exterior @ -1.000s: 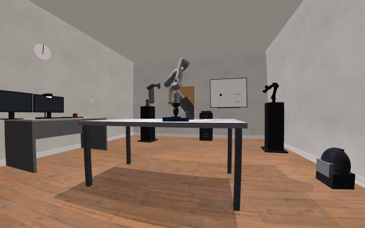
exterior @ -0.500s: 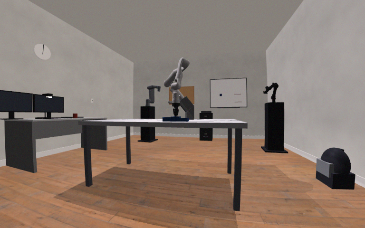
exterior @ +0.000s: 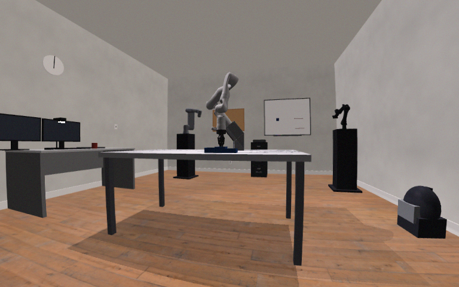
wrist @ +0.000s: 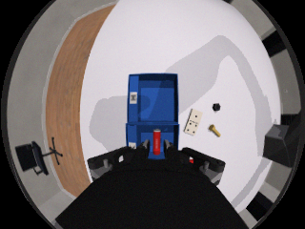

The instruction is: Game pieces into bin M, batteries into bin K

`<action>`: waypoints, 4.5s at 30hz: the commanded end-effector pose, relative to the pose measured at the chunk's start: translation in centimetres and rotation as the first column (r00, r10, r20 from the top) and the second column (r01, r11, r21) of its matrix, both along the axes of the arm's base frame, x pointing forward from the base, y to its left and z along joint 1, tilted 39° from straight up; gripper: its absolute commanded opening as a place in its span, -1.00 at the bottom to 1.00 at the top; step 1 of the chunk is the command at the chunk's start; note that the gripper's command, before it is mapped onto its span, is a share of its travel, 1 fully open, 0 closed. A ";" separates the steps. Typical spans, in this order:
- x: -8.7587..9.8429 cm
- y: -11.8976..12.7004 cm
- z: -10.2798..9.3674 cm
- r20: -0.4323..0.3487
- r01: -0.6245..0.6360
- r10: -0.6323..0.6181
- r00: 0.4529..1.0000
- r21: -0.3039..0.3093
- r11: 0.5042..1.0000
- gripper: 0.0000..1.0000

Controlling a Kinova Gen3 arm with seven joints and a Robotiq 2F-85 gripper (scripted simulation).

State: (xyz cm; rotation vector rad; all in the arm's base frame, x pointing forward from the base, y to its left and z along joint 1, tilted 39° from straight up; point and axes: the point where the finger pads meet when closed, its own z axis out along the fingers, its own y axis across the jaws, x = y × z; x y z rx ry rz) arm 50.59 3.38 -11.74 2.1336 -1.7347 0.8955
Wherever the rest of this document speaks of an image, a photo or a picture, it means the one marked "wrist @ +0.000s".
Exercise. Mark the blue rack of bins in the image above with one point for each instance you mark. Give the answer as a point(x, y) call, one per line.
point(152, 104)

